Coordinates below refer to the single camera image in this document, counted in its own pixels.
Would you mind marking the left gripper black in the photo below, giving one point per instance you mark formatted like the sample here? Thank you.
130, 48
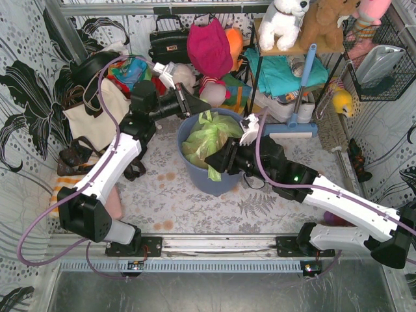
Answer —
186, 103

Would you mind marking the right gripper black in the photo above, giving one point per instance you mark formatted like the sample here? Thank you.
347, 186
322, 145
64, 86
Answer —
232, 156

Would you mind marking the blue trash bin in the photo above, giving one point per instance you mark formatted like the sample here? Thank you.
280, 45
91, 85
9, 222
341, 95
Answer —
199, 176

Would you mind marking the green trash bag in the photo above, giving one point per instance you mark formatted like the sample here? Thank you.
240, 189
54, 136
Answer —
207, 136

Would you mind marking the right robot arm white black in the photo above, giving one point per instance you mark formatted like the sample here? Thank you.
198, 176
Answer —
385, 233

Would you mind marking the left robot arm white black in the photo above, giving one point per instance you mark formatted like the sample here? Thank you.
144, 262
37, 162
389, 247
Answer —
82, 208

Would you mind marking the rainbow striped bag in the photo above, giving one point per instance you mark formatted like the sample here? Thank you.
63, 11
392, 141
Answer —
236, 95

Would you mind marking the magenta cloth bag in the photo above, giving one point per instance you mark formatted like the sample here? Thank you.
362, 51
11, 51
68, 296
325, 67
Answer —
208, 49

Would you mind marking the cream canvas tote bag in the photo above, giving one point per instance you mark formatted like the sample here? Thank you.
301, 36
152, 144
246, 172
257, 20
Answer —
98, 127

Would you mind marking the pink white plush doll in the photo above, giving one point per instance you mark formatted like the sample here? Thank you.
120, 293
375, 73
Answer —
213, 91

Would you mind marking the white sheep plush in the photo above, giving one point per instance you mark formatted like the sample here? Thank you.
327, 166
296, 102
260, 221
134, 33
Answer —
184, 75

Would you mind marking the black leather handbag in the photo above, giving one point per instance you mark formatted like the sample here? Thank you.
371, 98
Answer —
169, 46

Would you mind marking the colourful printed cloth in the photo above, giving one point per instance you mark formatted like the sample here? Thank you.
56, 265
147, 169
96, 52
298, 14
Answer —
124, 74

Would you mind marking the left white sneaker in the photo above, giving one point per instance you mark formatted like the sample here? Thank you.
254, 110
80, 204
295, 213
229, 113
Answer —
281, 112

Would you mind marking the white sneaker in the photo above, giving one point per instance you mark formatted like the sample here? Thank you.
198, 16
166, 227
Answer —
281, 112
306, 109

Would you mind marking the orange plush toy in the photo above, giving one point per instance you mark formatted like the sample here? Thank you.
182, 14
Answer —
235, 39

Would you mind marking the graphic print shirt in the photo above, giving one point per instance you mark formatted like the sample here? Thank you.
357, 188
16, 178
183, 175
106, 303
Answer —
288, 98

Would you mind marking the right white sneaker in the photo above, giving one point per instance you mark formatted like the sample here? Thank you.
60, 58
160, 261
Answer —
306, 109

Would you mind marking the black metal wooden shelf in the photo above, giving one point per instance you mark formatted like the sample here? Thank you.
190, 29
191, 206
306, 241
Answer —
295, 50

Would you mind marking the black hat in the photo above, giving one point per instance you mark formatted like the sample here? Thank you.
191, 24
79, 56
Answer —
82, 74

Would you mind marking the pink rolled cloth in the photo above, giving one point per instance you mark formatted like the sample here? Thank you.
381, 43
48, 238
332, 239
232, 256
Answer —
114, 205

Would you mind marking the purple striped sock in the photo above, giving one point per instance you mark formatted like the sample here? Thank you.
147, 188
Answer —
334, 220

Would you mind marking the white dog plush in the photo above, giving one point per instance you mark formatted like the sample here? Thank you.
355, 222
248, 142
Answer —
281, 24

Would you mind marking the brown patterned sandal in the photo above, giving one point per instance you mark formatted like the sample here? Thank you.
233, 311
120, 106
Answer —
73, 161

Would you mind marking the yellow duck plush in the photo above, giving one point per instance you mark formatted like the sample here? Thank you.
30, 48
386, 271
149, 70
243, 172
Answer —
342, 100

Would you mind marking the black orange toy figure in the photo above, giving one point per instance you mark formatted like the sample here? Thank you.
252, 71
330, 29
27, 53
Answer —
358, 161

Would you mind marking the orange checkered towel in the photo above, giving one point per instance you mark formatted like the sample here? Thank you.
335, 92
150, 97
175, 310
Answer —
64, 181

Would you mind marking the brown teddy bear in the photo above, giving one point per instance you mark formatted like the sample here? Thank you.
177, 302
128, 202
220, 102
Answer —
322, 20

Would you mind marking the silver foil pouch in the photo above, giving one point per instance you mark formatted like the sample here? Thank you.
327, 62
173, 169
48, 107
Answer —
378, 63

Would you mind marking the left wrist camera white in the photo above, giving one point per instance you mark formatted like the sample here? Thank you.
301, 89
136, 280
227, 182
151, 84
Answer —
166, 73

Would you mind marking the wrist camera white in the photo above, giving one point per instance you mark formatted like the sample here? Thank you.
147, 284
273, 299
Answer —
250, 127
166, 73

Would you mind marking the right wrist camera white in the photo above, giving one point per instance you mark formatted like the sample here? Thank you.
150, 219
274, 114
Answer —
250, 127

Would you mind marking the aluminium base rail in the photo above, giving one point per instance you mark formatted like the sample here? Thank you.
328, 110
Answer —
197, 253

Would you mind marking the black wire basket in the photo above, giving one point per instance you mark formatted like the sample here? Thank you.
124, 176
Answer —
399, 79

